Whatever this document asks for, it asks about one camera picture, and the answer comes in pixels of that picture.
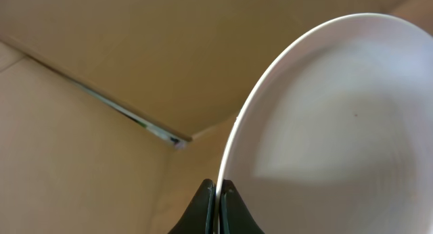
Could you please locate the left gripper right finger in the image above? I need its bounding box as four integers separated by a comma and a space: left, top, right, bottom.
219, 180, 264, 234

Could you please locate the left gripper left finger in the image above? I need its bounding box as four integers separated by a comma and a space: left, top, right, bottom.
168, 179, 216, 234

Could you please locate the white plate top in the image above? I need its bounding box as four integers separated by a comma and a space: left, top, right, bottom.
218, 13, 432, 233

